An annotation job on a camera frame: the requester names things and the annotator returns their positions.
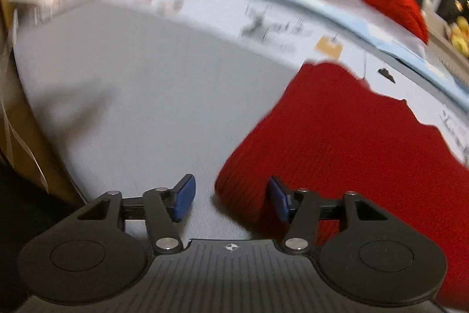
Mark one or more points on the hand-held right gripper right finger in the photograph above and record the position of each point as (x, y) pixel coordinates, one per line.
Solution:
(279, 199)

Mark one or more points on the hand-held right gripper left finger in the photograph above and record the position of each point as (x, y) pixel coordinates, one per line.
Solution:
(183, 197)

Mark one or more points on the red knitted sweater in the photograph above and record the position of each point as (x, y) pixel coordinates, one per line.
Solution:
(348, 151)

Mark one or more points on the grey bed sheet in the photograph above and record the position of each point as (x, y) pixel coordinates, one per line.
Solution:
(128, 96)

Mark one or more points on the light blue quilt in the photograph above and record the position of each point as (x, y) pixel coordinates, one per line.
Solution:
(397, 38)

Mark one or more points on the yellow plush toy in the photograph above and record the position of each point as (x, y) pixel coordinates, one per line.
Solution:
(461, 36)

